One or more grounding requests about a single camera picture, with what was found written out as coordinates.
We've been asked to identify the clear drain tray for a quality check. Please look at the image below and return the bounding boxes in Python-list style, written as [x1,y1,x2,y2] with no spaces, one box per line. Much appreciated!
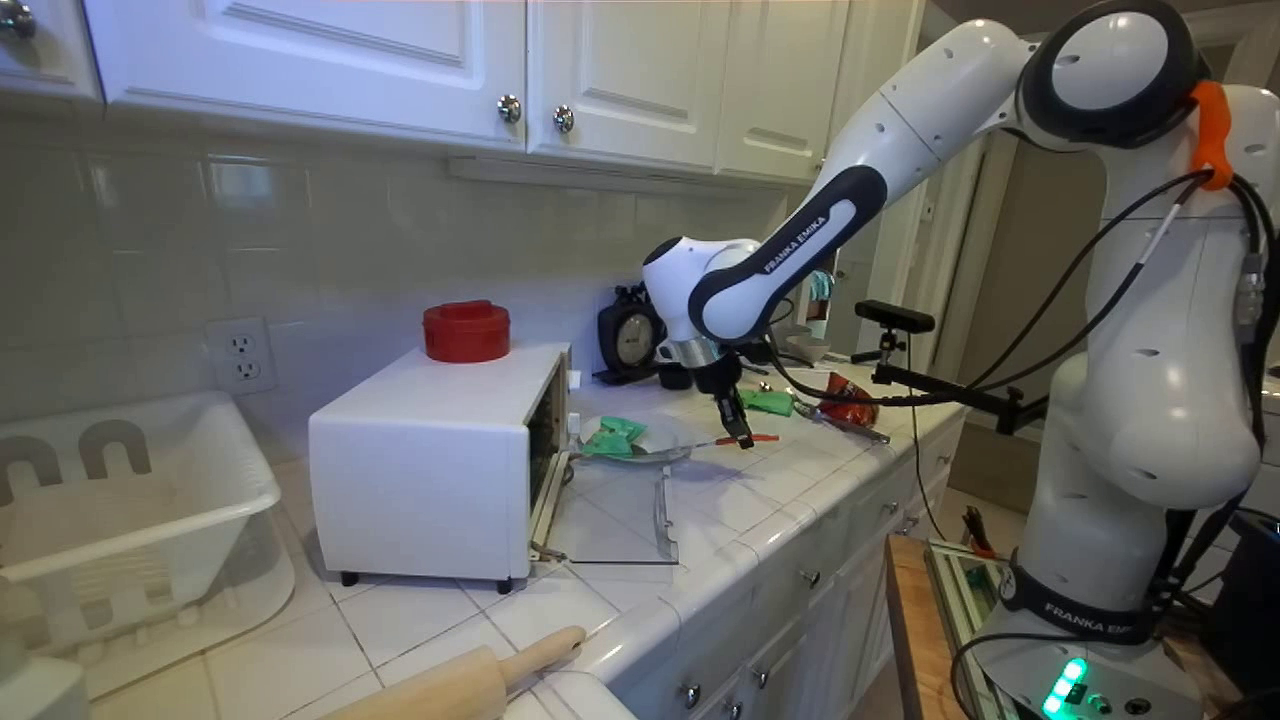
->
[0,531,302,703]

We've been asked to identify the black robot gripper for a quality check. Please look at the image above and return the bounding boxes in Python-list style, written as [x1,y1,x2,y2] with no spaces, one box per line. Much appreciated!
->
[688,341,761,451]

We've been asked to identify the small colourful bottle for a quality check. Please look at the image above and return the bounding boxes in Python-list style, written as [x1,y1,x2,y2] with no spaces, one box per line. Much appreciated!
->
[799,267,839,353]

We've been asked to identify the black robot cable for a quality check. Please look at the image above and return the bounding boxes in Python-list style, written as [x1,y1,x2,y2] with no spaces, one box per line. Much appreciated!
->
[917,163,1276,404]

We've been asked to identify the red chips bag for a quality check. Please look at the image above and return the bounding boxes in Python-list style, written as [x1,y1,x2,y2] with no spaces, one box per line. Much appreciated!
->
[817,369,888,440]

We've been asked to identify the green plastic bag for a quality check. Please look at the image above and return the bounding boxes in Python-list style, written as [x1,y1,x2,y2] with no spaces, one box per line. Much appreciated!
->
[737,384,806,421]

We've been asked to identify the white wall outlet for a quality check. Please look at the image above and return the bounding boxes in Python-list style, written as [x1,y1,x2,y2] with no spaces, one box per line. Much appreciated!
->
[211,314,277,392]

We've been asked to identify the white wall cabinet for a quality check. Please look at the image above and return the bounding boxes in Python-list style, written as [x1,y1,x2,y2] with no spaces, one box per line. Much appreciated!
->
[0,0,933,187]

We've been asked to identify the black camera on stand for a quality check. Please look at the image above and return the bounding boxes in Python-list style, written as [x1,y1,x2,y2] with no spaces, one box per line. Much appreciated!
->
[851,296,1052,440]

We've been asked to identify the green cloth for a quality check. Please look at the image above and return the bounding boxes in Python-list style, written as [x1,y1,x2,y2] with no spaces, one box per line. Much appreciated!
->
[579,410,646,462]

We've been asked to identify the orange cable clip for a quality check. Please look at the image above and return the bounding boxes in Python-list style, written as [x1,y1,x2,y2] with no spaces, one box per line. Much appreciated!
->
[1186,76,1240,190]

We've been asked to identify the white plastic dish rack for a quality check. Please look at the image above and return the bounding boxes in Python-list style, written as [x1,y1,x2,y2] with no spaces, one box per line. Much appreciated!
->
[0,392,288,654]

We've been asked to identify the red round container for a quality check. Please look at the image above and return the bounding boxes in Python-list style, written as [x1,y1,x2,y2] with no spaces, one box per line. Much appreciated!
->
[420,296,516,369]

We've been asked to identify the white base cabinet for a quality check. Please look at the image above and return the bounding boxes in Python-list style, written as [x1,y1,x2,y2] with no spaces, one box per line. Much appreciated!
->
[602,396,970,720]

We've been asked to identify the white toaster oven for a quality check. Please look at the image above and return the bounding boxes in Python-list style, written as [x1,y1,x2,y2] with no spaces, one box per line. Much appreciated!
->
[302,341,684,594]

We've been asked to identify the wooden rolling pin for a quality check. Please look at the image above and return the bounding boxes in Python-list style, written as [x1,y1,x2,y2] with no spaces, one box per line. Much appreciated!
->
[324,618,590,720]

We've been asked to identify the wooden table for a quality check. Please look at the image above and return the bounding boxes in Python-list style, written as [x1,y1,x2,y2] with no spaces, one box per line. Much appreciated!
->
[880,531,1016,720]

